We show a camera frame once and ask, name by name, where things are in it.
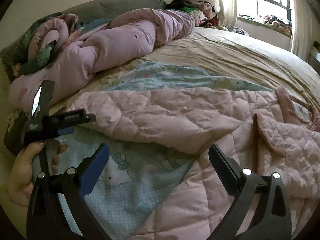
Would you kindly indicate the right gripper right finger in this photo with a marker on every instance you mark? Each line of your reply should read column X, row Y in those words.
column 260, row 209

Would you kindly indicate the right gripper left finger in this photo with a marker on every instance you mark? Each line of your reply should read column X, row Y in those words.
column 46, row 218

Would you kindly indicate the pink quilted jacket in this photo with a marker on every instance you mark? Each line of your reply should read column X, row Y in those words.
column 265, row 131

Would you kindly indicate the pile of clothes by bed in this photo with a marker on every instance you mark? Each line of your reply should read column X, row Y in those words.
column 203, row 13

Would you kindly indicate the person's left hand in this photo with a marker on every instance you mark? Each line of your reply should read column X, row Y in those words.
column 20, row 183

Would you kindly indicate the dark floral pillow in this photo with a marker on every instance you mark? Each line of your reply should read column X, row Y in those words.
column 40, row 45

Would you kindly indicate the teal cartoon print blanket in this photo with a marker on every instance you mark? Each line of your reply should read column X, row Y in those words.
column 138, row 176

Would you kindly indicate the pink rolled duvet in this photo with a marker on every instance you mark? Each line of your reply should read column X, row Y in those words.
column 129, row 36

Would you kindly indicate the grey padded headboard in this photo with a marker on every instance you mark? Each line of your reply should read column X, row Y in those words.
column 112, row 5

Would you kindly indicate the tan bed sheet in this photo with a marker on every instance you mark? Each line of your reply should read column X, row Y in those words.
column 228, row 54

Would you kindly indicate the right cream curtain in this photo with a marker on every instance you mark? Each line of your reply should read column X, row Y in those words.
column 304, row 32

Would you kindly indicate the cream curtain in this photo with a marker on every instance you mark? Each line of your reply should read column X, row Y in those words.
column 226, row 12
column 304, row 32

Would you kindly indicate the clutter on window sill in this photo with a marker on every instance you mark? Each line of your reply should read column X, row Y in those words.
column 271, row 21

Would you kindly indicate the left cream curtain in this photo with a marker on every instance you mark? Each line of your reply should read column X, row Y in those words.
column 226, row 12

